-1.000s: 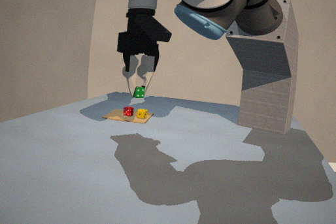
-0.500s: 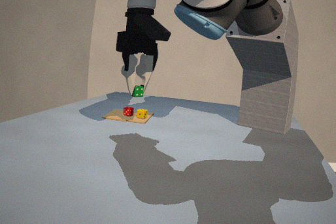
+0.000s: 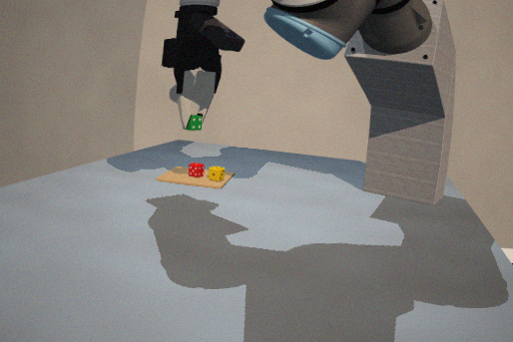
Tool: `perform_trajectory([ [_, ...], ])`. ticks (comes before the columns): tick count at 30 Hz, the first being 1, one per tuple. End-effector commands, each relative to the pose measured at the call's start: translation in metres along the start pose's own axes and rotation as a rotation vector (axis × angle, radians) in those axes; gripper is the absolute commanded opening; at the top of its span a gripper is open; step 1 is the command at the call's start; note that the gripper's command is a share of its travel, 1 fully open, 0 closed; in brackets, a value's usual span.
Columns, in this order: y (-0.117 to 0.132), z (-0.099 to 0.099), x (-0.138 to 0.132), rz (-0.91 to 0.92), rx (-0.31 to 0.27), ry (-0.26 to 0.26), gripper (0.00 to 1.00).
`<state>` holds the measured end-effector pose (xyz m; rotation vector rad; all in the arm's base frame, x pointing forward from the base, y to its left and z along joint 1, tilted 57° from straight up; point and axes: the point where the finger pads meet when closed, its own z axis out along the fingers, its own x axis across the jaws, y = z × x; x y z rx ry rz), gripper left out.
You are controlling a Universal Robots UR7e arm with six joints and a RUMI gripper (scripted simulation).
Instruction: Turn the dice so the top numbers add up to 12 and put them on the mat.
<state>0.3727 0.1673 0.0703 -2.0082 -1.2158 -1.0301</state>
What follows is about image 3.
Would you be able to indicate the tan mat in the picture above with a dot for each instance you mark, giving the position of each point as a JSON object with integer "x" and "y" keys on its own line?
{"x": 181, "y": 175}

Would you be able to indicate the yellow die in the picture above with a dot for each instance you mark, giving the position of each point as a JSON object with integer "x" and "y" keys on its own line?
{"x": 216, "y": 173}

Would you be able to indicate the green die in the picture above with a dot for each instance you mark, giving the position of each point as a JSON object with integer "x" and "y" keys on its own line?
{"x": 195, "y": 123}

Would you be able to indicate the red die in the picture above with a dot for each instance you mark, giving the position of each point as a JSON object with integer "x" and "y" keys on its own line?
{"x": 196, "y": 170}

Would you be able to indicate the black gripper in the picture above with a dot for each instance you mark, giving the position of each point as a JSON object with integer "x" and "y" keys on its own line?
{"x": 200, "y": 54}

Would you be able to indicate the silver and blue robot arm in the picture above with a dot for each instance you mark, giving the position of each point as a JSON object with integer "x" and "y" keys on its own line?
{"x": 321, "y": 28}

